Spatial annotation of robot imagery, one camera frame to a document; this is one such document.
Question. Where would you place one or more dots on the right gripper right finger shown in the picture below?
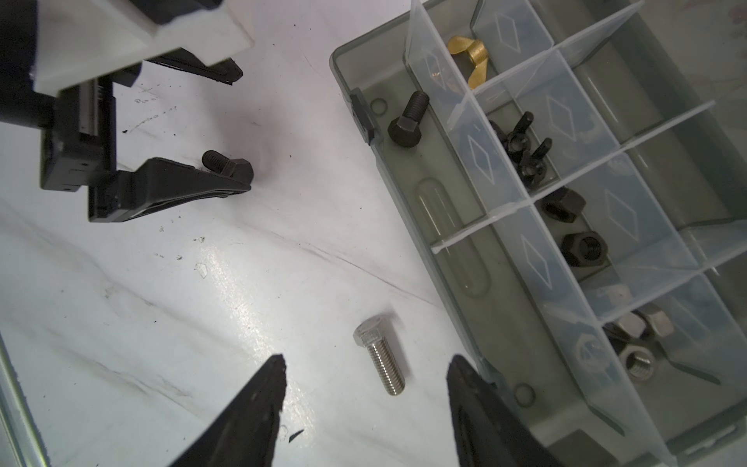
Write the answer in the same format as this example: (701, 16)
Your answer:
(486, 432)

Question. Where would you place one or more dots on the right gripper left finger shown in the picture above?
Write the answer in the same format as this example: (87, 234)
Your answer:
(245, 433)

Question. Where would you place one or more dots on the brass wing nut in box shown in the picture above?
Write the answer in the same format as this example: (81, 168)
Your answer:
(476, 51)

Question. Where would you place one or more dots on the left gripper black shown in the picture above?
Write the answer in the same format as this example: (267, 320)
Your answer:
(79, 142)

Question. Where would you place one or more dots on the silver cap nut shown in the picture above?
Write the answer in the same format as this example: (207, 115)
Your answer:
(657, 320)
(631, 327)
(639, 362)

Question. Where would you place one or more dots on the silver hex bolt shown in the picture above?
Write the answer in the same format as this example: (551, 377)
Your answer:
(369, 335)

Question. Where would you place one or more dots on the black hex nut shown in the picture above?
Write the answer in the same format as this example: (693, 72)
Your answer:
(563, 205)
(584, 249)

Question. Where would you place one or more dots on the black hex bolt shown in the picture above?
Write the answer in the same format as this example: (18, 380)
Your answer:
(236, 169)
(405, 130)

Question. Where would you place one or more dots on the grey plastic organizer box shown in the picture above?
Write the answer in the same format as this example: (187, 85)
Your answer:
(645, 102)

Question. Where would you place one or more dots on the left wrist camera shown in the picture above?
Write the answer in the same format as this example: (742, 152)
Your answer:
(82, 40)

